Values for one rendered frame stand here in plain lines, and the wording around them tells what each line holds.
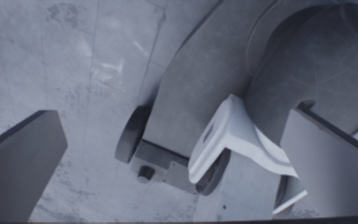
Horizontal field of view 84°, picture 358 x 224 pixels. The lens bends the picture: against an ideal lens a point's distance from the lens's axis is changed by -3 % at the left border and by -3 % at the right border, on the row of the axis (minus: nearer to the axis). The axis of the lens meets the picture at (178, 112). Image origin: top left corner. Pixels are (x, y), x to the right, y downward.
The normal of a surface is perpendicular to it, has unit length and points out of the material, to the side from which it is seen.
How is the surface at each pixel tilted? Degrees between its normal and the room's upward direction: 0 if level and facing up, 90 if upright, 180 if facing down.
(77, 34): 0
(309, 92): 36
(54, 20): 0
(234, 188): 59
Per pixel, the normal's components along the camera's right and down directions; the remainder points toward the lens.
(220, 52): -0.22, 0.58
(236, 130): 0.15, -0.29
